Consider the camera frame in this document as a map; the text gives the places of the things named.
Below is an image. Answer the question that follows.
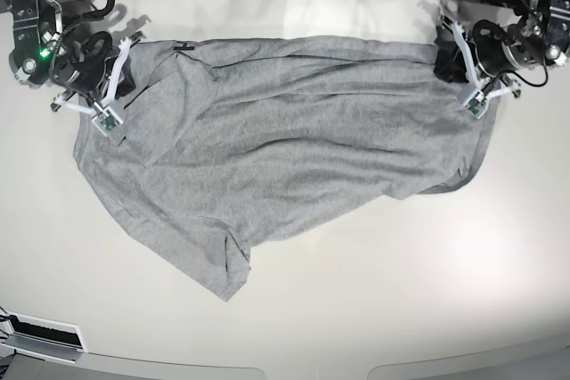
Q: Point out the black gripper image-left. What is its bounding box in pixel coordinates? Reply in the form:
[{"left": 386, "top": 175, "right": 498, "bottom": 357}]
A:
[{"left": 51, "top": 31, "right": 136, "bottom": 100}]

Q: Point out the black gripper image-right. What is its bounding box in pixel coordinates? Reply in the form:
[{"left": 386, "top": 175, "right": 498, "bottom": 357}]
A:
[{"left": 433, "top": 20, "right": 534, "bottom": 83}]

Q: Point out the grey t-shirt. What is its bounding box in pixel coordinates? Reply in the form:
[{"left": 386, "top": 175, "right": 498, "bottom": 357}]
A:
[{"left": 74, "top": 36, "right": 497, "bottom": 301}]

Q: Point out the white wrist camera mount image-right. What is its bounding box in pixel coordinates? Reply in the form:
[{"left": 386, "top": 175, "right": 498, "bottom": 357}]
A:
[{"left": 438, "top": 14, "right": 521, "bottom": 119}]

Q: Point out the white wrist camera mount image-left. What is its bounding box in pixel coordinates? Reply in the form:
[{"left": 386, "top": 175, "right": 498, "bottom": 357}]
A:
[{"left": 51, "top": 31, "right": 144, "bottom": 136}]

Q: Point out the silver cable tray slot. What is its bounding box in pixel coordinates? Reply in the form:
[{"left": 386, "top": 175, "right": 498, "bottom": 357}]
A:
[{"left": 1, "top": 311, "right": 88, "bottom": 364}]

